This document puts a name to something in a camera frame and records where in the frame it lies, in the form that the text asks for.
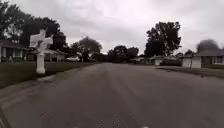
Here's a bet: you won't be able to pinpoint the distant trees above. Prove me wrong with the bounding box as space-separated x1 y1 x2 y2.
96 45 140 64

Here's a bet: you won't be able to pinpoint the round tree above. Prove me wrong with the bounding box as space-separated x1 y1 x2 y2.
70 36 103 62

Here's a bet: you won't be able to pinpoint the grey asphalt road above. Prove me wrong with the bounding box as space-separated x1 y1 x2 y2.
0 62 224 128

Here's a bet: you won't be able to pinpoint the white car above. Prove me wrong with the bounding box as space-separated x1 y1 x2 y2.
65 55 82 63

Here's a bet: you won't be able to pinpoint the low white house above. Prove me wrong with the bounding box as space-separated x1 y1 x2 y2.
149 54 181 67

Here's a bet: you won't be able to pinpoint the tall dark tree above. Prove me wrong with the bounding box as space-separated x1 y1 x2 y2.
144 21 183 58

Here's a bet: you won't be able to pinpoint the low house with porch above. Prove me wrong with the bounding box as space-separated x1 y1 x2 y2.
25 48 69 63

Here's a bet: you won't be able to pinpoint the pale concrete kerb strip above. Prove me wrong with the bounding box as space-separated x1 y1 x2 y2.
0 66 91 101

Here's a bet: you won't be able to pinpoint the grass lawn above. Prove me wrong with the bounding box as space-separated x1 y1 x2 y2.
0 60 98 89
155 65 224 80

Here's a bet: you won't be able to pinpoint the large dark tree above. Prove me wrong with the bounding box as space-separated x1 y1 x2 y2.
0 0 69 54

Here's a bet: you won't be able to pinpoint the white house with grey roof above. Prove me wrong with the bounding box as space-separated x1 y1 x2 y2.
181 49 224 70

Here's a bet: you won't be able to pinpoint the tree behind white house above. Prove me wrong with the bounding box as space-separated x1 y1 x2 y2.
196 38 221 54

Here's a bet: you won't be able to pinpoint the low house with dark roof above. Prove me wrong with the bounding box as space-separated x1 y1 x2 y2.
0 39 32 64

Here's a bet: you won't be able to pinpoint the white mailbox post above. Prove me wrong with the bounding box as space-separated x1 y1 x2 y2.
29 28 54 75

